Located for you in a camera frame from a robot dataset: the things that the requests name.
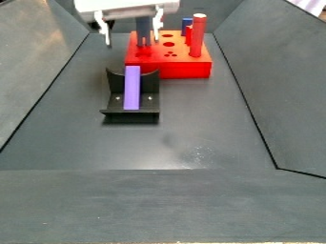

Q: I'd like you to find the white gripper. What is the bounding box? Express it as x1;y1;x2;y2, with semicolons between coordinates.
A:
73;0;179;46

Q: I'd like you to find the purple rectangular block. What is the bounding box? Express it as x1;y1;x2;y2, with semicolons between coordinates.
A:
123;66;140;110

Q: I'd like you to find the red shape-sorting board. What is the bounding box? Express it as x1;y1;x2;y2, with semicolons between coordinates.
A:
124;30;212;79

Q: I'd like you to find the black fixture stand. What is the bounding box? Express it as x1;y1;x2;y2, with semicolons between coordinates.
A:
100;70;160;123

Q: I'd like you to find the dark blue short peg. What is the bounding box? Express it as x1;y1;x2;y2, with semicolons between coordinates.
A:
180;17;192;36

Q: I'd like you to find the red star peg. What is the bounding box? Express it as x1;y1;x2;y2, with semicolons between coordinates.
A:
184;25;192;46

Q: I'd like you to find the red hexagonal tall peg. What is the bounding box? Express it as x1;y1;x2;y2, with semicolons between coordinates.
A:
189;13;206;57

